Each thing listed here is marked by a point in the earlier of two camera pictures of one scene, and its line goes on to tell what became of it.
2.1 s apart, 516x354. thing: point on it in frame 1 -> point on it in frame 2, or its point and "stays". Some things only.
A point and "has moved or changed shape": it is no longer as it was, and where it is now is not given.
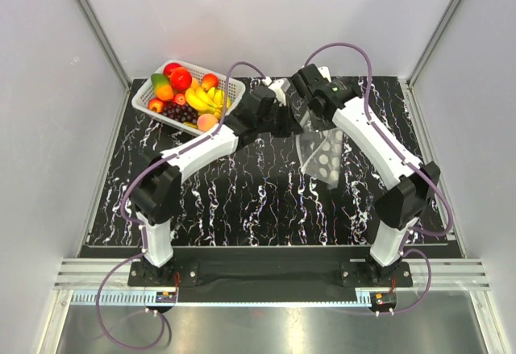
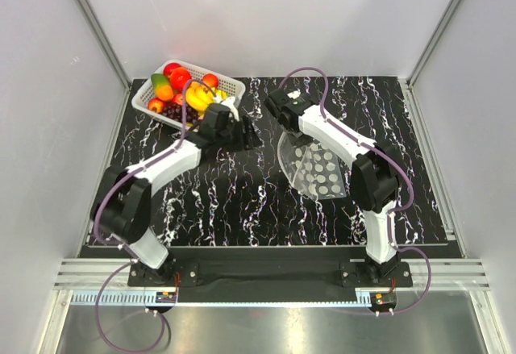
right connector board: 383,300 stays
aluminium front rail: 107,282 stays
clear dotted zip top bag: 320,154 has moved or changed shape
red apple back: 169,67 stays
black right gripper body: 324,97 -> 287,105
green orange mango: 162,87 stays
